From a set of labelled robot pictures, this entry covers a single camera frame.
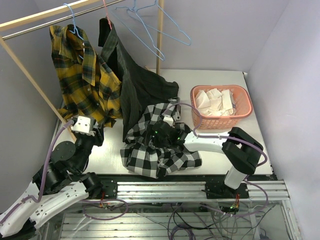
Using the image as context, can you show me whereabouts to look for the black white checkered shirt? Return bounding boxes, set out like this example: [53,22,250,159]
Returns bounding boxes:
[120,97,202,179]

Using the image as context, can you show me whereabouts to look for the blue hanger checkered shirt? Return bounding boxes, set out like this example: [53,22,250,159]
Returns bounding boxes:
[111,0,166,61]

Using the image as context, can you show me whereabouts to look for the blue wire hanger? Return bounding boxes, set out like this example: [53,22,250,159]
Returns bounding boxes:
[127,0,192,46]

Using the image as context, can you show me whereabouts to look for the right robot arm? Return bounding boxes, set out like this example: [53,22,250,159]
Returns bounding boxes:
[145,120,265,198]

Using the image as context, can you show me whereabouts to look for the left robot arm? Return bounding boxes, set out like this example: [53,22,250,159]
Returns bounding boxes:
[0,130,104,239]

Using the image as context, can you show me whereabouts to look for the dark green striped shirt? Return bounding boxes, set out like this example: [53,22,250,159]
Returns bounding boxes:
[98,18,179,140]

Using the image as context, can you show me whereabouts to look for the yellow plaid shirt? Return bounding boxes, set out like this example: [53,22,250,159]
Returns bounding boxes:
[49,24,123,128]

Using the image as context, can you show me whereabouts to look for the blue hanger yellow shirt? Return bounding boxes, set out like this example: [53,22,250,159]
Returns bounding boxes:
[63,3,85,62]

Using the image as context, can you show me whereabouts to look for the pink hanger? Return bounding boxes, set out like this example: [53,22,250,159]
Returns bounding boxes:
[102,0,113,30]

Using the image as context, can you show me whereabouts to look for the pink plastic basket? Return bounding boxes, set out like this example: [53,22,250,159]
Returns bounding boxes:
[190,85,253,130]

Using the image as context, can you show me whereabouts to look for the metal hanging rod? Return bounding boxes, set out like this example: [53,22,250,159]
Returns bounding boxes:
[0,0,123,42]

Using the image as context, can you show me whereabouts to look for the wooden clothes rack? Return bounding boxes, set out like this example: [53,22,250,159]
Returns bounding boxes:
[0,0,166,142]

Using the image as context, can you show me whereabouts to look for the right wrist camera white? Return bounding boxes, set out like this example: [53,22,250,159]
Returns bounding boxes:
[162,114,175,127]

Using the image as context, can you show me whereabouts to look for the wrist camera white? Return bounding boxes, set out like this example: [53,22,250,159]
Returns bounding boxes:
[71,116,96,136]
[162,114,175,127]

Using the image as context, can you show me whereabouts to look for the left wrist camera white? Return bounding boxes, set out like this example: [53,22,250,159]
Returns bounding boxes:
[71,116,96,136]

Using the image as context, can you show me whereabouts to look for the aluminium rail base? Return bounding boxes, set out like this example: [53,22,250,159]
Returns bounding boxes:
[98,174,290,203]

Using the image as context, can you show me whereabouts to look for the loose cables under table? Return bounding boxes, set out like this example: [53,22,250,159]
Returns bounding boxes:
[82,191,276,240]

